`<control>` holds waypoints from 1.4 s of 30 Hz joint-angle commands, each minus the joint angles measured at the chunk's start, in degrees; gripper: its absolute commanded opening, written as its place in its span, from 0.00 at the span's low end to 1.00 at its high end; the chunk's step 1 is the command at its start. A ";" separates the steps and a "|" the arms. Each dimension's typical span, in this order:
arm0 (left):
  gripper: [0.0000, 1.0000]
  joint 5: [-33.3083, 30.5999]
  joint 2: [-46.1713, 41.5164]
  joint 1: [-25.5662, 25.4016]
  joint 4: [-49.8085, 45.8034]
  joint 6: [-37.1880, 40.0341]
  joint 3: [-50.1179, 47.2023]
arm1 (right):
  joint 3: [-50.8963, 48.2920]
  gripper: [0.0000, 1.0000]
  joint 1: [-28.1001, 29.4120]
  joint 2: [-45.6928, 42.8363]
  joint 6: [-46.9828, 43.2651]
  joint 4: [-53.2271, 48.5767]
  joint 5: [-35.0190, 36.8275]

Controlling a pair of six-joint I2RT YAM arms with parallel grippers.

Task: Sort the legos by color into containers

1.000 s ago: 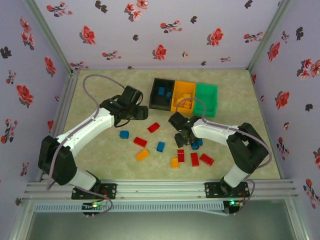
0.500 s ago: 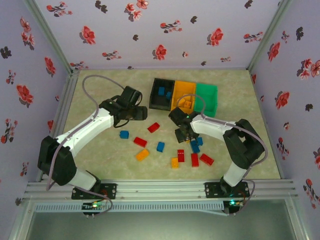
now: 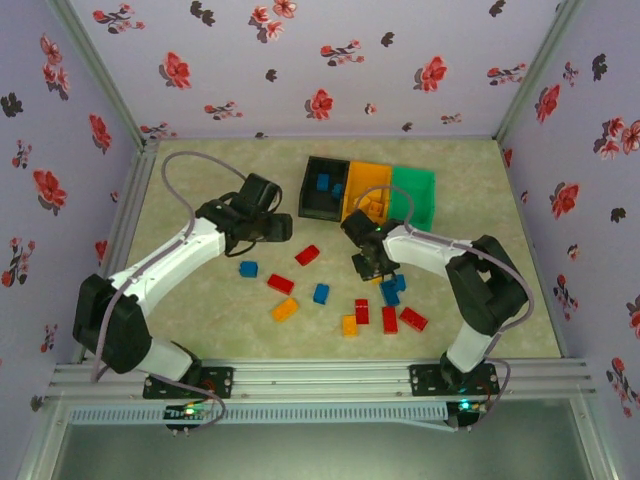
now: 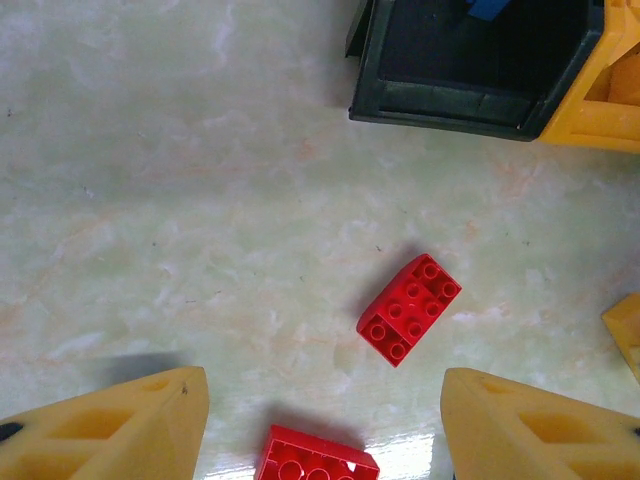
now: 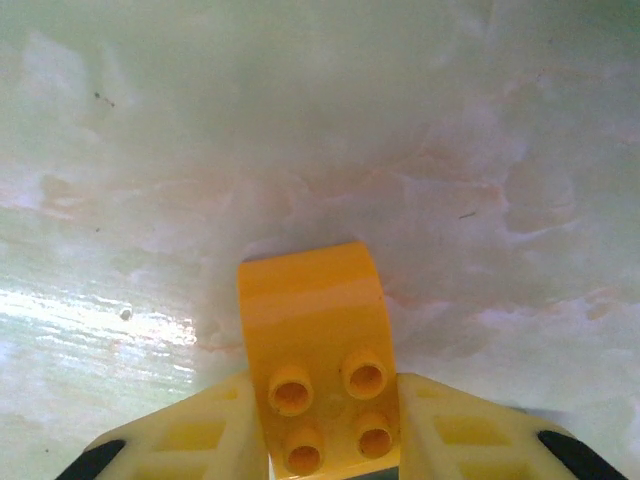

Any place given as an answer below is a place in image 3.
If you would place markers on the blue lego brick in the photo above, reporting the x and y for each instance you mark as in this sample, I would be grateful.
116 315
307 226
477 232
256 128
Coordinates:
321 293
398 282
324 182
338 190
389 296
248 269

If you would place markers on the red lego brick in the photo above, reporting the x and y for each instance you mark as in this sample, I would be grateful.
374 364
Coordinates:
413 318
361 311
280 283
307 255
390 320

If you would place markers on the yellow plastic bin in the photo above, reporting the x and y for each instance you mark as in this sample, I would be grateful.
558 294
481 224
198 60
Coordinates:
367 175

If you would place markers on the black plastic bin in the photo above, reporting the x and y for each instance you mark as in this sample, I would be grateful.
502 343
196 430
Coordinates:
312 210

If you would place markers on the green plastic bin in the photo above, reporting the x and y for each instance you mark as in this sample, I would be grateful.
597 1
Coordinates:
412 200

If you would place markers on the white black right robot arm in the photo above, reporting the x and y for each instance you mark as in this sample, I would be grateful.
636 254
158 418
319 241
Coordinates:
425 247

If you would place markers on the controller board with green light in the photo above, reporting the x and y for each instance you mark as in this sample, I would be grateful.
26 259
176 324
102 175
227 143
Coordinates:
187 412
467 407

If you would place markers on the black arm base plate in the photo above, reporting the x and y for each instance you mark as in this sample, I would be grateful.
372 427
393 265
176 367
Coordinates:
220 382
425 380

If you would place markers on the wide aluminium frame rail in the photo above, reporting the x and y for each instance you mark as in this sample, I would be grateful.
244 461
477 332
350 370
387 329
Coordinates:
320 377

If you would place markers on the aluminium frame side rail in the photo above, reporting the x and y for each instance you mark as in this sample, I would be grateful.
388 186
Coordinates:
117 240

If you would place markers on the aluminium frame post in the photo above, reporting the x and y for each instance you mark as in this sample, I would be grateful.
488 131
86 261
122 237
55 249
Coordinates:
95 65
540 65

